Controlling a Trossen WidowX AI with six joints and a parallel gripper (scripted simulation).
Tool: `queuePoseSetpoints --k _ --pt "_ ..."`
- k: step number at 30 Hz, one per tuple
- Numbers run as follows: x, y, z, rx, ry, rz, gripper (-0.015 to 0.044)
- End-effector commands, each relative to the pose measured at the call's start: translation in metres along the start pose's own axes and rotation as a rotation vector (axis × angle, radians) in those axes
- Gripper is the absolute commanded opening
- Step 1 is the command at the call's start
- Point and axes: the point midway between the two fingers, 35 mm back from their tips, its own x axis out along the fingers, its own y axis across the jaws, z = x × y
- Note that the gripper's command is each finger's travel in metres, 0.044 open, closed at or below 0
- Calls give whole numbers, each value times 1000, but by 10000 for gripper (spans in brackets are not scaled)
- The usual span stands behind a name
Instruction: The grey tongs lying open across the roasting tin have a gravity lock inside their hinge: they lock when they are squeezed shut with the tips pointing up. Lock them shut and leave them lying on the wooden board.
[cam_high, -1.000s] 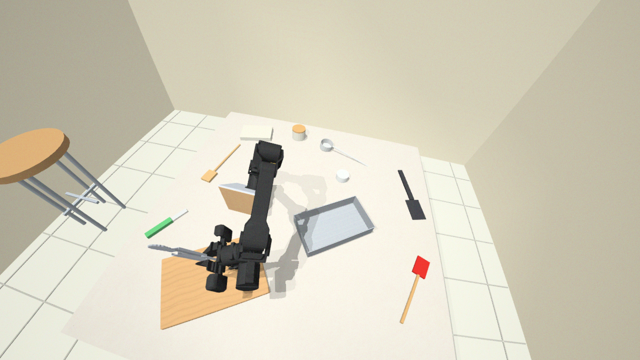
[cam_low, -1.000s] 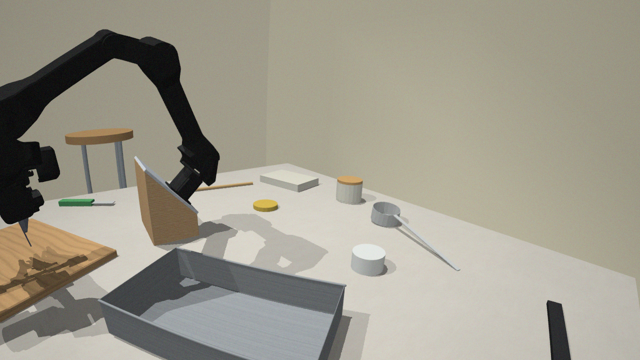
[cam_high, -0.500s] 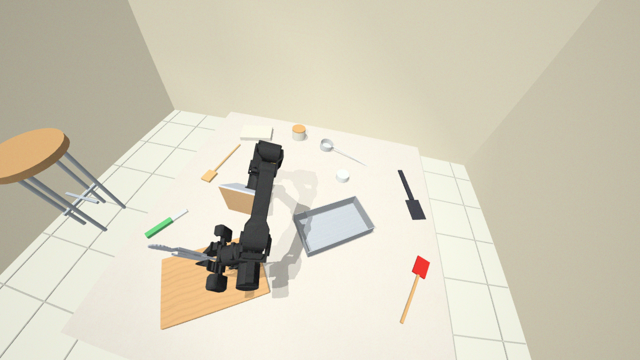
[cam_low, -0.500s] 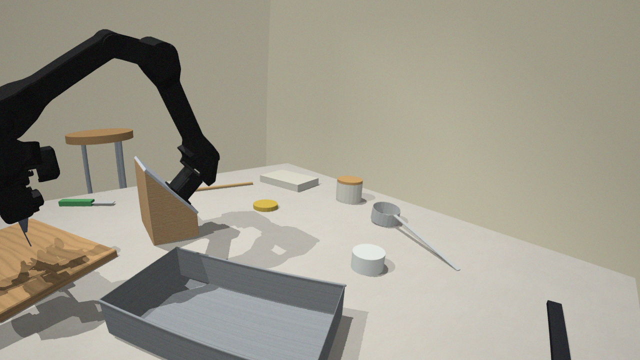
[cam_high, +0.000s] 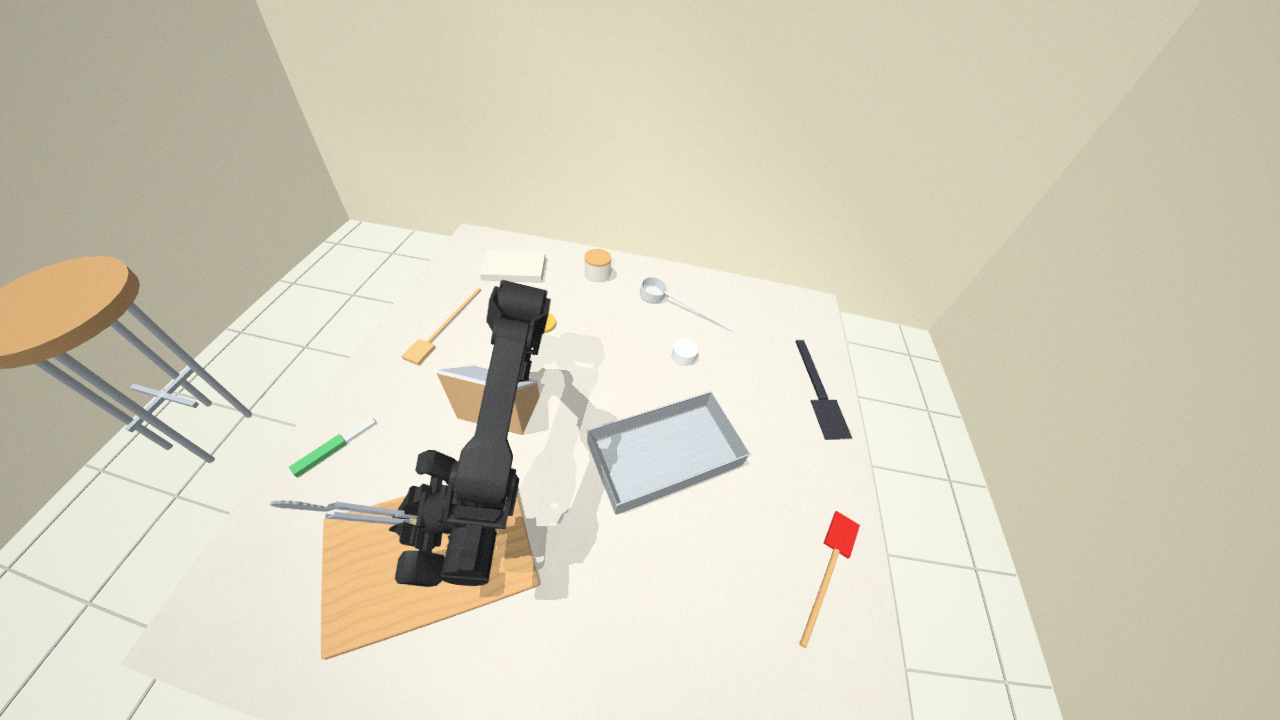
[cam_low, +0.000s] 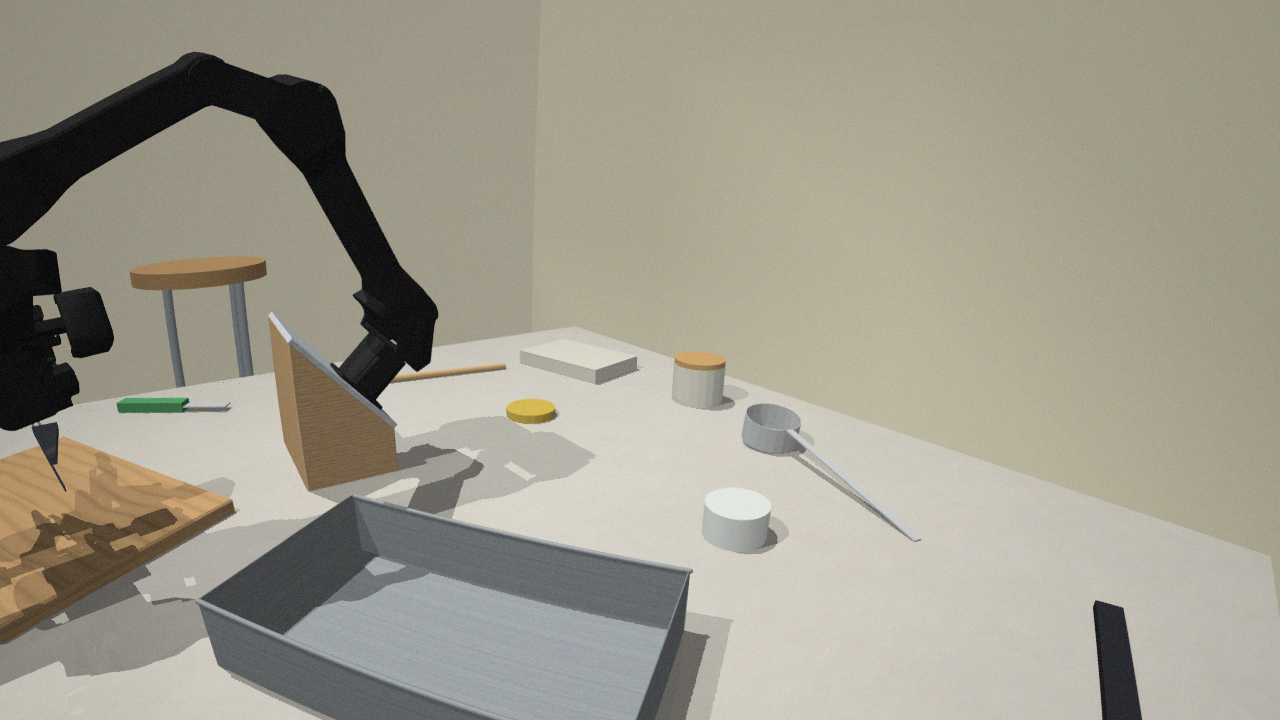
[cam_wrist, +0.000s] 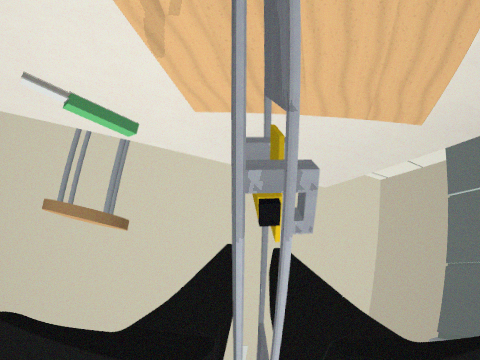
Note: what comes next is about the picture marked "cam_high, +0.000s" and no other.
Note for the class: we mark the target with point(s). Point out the tan wooden spatula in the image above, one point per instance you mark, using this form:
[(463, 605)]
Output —
[(420, 350)]

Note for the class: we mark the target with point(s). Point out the grey saucepan with long handle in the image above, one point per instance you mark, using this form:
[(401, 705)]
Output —
[(654, 289)]

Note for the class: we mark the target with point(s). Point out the red spatula with wooden handle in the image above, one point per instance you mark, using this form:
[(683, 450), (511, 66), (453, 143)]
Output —
[(840, 537)]

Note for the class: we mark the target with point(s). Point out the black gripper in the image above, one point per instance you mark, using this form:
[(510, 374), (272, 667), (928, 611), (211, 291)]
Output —
[(427, 502)]

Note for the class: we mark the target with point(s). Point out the dark grey spatula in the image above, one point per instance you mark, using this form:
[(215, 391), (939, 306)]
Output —
[(827, 411)]

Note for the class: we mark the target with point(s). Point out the grey canister with wooden lid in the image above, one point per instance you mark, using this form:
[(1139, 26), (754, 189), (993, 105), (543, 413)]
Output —
[(597, 265)]

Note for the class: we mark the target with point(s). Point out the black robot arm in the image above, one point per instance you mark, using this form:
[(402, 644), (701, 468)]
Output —
[(482, 478)]

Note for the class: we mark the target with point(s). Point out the white short cylinder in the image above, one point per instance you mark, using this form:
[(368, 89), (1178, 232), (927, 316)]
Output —
[(684, 352)]

